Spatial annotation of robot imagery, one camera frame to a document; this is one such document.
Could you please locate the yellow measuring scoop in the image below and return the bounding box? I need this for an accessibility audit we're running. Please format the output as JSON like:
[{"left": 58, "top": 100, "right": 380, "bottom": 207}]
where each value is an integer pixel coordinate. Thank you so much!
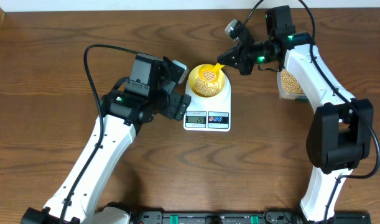
[{"left": 198, "top": 63, "right": 224, "bottom": 83}]

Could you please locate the yellow bowl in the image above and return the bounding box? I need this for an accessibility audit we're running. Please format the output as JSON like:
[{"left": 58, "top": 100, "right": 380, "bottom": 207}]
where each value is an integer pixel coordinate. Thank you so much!
[{"left": 188, "top": 64, "right": 226, "bottom": 95}]

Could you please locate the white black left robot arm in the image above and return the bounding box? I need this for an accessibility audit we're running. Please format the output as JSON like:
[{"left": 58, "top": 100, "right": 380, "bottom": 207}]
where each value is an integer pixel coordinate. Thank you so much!
[{"left": 21, "top": 54, "right": 191, "bottom": 223}]

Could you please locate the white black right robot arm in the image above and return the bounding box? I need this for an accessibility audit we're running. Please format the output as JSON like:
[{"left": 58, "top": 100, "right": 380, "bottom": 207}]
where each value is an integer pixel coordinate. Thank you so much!
[{"left": 217, "top": 6, "right": 379, "bottom": 223}]

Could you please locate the white digital kitchen scale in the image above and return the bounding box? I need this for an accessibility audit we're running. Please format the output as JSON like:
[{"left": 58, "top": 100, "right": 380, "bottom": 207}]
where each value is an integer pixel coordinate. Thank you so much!
[{"left": 183, "top": 75, "right": 231, "bottom": 132}]

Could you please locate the soybeans pile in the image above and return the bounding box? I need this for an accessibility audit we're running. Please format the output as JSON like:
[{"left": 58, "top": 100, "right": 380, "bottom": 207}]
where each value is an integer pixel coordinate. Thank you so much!
[{"left": 280, "top": 70, "right": 304, "bottom": 94}]

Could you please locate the clear plastic container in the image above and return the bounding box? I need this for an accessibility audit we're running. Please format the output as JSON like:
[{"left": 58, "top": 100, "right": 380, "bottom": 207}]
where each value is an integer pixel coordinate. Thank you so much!
[{"left": 277, "top": 70, "right": 308, "bottom": 101}]

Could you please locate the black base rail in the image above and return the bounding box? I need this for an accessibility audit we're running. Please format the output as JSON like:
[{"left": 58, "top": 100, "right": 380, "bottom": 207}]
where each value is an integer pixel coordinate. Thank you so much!
[{"left": 129, "top": 208, "right": 372, "bottom": 224}]

